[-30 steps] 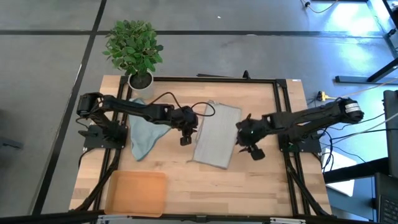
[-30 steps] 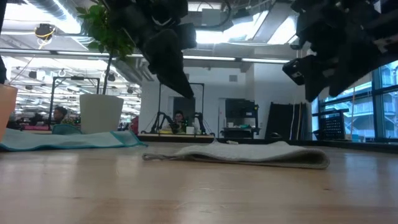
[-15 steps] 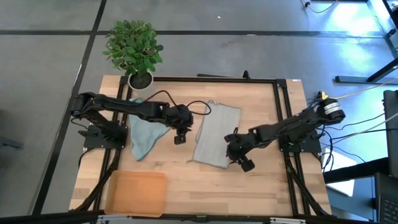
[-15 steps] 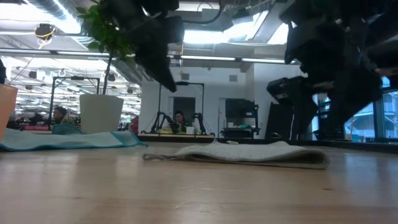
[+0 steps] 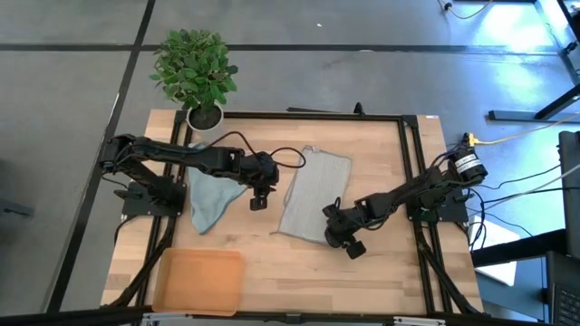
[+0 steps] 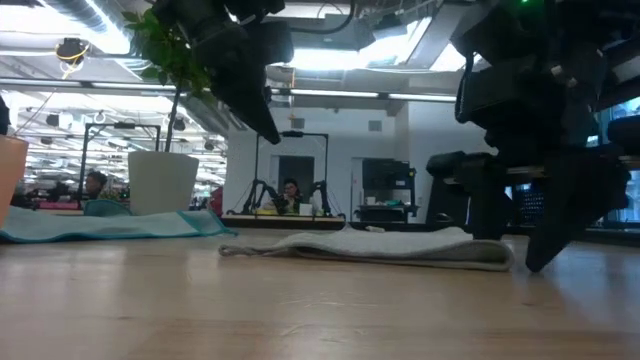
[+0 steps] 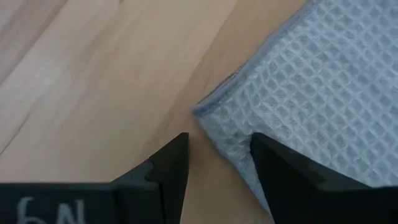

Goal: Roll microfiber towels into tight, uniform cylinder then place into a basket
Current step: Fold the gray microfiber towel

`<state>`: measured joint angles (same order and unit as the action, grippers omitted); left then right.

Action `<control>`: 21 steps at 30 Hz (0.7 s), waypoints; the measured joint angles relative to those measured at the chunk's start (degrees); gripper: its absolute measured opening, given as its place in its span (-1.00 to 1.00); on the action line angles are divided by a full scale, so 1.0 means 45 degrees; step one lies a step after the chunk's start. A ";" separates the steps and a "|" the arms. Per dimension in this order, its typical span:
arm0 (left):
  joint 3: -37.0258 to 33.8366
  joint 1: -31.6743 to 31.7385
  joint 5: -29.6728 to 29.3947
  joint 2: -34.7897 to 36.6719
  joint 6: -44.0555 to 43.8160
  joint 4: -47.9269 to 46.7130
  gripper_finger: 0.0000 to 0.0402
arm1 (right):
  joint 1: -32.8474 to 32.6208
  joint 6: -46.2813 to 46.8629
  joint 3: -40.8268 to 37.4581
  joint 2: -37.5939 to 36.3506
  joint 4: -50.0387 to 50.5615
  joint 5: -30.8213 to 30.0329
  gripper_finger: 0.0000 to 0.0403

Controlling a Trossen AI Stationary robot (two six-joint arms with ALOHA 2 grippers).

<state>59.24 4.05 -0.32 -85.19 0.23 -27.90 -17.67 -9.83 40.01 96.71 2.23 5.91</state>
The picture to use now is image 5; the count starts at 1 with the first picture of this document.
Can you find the black beam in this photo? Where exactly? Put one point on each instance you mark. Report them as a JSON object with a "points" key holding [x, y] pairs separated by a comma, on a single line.
{"points": [[516, 251]]}

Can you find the black keyboard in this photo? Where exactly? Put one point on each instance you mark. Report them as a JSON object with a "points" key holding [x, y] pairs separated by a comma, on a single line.
{"points": [[566, 294]]}

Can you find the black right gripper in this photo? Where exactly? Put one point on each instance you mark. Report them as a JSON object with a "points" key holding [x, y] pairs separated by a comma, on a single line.
{"points": [[342, 222]]}

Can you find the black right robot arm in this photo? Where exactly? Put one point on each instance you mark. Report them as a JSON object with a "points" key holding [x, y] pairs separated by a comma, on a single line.
{"points": [[421, 188]]}

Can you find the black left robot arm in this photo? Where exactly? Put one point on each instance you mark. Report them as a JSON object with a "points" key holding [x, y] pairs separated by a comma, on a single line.
{"points": [[181, 156]]}

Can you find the black desk leg frame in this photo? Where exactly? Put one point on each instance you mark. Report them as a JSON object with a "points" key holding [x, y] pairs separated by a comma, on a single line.
{"points": [[512, 115]]}

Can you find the silver bracket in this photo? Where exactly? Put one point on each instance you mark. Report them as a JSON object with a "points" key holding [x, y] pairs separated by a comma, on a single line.
{"points": [[167, 318], [419, 321]]}

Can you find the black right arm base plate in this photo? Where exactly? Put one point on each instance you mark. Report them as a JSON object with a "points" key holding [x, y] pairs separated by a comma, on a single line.
{"points": [[453, 210]]}

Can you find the black equipment case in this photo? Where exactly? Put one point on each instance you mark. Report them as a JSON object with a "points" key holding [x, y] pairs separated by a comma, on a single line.
{"points": [[571, 190]]}

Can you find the white sticker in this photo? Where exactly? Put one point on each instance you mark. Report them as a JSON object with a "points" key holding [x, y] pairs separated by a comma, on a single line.
{"points": [[432, 117]]}

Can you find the teal microfiber towel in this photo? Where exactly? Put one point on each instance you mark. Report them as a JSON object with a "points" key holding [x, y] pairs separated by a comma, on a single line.
{"points": [[210, 199]]}

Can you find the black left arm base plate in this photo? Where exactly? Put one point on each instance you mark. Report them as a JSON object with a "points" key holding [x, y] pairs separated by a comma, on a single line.
{"points": [[131, 206]]}

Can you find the green plant in white pot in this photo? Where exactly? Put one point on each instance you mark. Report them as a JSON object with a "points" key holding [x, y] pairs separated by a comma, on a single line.
{"points": [[195, 68]]}

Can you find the black aluminium table frame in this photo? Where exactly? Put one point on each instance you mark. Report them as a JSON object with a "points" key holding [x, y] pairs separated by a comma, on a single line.
{"points": [[317, 116]]}

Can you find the black crossbar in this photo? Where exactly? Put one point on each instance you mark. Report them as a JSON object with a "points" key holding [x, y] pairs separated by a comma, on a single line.
{"points": [[290, 318]]}

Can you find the grey waffle microfiber towel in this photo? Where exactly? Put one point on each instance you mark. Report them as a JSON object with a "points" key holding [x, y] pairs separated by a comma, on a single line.
{"points": [[312, 190]]}

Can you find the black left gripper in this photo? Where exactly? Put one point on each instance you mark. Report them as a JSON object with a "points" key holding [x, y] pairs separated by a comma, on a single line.
{"points": [[260, 169]]}

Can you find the white sheet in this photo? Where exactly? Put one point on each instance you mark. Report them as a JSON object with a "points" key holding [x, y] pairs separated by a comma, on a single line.
{"points": [[494, 235]]}

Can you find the orange plastic cup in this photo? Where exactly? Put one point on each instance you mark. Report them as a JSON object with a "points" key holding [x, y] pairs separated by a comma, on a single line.
{"points": [[199, 280]]}

